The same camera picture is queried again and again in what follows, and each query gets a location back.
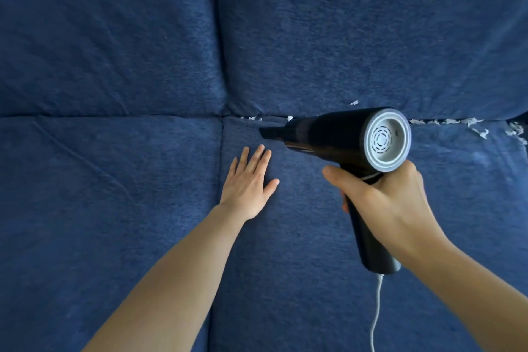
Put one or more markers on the black handheld vacuum cleaner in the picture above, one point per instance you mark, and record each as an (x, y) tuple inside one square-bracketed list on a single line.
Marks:
[(334, 133)]

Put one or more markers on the person's right hand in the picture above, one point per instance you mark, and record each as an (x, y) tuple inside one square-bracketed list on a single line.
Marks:
[(396, 207)]

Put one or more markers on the person's right thumb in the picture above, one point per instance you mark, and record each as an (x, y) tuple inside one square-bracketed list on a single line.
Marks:
[(344, 180)]

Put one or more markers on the person's left thumb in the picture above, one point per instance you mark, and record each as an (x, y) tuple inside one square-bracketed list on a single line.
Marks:
[(271, 187)]

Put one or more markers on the person's left forearm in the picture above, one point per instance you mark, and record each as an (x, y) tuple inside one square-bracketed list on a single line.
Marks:
[(173, 285)]

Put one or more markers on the scattered white paper scraps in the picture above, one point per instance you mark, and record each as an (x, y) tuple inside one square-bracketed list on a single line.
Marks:
[(470, 121)]

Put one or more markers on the person's left hand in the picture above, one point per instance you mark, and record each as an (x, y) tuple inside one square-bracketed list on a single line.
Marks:
[(243, 191)]

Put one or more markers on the blue sofa back cushion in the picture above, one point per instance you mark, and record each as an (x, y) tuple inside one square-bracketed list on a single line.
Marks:
[(371, 26), (103, 30)]

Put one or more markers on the person's right forearm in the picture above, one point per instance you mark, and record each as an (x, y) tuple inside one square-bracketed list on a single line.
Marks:
[(474, 298)]

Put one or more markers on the blue sofa seat cushion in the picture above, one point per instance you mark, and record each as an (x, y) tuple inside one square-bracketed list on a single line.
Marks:
[(301, 281), (95, 207)]

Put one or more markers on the person's left middle finger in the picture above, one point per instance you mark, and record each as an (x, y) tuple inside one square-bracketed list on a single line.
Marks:
[(255, 159)]

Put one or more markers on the person's left little finger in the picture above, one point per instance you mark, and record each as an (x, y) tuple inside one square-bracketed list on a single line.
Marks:
[(233, 166)]

